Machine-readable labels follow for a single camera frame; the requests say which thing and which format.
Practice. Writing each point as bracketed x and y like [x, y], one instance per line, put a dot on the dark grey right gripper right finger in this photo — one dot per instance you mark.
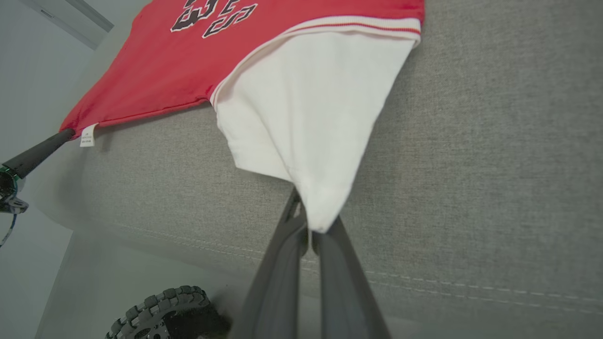
[346, 292]

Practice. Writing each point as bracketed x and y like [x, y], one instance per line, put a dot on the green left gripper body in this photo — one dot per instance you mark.
[9, 188]

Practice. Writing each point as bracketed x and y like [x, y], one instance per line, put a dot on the grey metal wall rail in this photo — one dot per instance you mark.
[70, 19]

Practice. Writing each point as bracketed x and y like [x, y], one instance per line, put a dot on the grey fabric sofa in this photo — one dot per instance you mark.
[471, 165]

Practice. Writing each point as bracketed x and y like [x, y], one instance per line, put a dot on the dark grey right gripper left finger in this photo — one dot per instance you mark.
[278, 282]

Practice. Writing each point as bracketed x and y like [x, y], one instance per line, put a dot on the red Bulls jersey white sleeves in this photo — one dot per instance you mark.
[301, 103]

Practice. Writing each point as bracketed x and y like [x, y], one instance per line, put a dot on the black treaded robot wheel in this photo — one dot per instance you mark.
[155, 315]

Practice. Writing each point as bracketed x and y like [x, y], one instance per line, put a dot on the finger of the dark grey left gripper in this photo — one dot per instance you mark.
[37, 153]

